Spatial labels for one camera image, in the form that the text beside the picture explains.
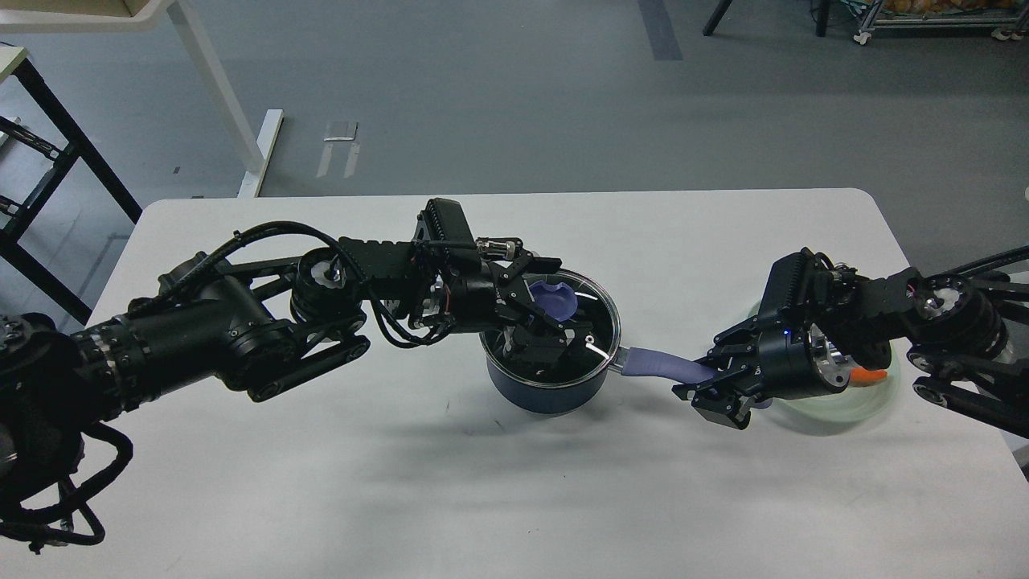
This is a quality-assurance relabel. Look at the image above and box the glass lid with blue knob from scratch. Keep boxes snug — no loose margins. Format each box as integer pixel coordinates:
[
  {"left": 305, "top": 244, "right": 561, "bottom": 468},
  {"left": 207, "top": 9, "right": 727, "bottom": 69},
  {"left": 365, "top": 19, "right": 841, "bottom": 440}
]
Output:
[{"left": 480, "top": 269, "right": 622, "bottom": 388}]

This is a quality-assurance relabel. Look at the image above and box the blue saucepan with handle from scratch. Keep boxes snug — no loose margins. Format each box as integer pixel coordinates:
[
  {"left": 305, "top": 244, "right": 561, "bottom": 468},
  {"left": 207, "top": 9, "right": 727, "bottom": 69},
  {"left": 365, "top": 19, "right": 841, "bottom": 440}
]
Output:
[{"left": 480, "top": 269, "right": 773, "bottom": 417}]

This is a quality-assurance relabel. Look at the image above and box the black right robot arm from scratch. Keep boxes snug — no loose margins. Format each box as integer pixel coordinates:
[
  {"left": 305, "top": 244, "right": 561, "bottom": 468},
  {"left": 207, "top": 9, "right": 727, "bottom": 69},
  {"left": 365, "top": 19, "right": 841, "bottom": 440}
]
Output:
[{"left": 672, "top": 248, "right": 1027, "bottom": 437}]

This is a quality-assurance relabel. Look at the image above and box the white floor bracket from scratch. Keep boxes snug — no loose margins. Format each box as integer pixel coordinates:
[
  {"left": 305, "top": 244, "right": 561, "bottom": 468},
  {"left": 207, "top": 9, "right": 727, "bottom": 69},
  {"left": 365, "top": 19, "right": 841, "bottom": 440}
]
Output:
[{"left": 315, "top": 120, "right": 363, "bottom": 179}]

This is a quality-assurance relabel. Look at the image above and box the white desk frame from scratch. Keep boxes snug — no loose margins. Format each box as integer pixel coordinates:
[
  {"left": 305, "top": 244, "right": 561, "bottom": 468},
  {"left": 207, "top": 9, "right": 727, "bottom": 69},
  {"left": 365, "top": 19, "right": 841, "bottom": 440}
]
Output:
[{"left": 2, "top": 1, "right": 285, "bottom": 200}]

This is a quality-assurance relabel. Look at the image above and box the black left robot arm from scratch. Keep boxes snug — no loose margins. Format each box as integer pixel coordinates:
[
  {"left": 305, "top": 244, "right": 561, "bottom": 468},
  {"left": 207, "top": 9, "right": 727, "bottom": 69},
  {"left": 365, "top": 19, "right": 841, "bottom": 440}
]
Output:
[{"left": 1, "top": 198, "right": 599, "bottom": 552}]

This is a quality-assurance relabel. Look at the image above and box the translucent green plate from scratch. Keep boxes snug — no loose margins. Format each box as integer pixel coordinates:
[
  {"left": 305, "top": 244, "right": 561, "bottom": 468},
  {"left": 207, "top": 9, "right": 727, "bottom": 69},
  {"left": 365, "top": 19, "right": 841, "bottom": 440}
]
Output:
[{"left": 753, "top": 326, "right": 897, "bottom": 436}]

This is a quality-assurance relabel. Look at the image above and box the orange toy carrot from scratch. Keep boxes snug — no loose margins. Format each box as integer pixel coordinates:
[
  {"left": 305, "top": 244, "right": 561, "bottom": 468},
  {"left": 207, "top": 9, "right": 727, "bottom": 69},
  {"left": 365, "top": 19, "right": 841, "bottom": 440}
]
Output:
[{"left": 850, "top": 367, "right": 888, "bottom": 384}]

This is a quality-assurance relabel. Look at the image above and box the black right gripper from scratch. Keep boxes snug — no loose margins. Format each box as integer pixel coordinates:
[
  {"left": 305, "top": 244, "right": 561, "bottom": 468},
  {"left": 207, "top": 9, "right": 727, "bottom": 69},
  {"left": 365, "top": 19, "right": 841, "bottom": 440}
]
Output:
[{"left": 672, "top": 318, "right": 848, "bottom": 431}]

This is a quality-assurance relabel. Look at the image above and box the wheeled metal cart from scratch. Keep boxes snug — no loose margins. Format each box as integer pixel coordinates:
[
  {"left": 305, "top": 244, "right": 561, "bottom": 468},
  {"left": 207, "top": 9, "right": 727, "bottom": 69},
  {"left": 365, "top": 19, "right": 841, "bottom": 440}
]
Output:
[{"left": 851, "top": 1, "right": 1028, "bottom": 45}]

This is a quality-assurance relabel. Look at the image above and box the black metal rack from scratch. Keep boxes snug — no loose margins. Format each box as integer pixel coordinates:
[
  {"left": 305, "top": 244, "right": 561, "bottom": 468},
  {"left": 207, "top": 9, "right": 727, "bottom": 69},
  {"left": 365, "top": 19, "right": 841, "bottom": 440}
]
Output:
[{"left": 1, "top": 45, "right": 143, "bottom": 323}]

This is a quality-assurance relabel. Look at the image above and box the black stand leg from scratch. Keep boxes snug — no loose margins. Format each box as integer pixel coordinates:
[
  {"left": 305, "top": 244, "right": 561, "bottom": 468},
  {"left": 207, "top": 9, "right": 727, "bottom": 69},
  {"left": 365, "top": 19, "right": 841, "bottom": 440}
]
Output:
[{"left": 702, "top": 0, "right": 734, "bottom": 37}]

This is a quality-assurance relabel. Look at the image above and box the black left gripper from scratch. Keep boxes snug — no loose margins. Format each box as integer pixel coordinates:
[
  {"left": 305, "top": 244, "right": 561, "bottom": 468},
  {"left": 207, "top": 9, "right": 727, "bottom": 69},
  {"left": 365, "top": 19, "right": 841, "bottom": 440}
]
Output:
[{"left": 445, "top": 256, "right": 600, "bottom": 379}]

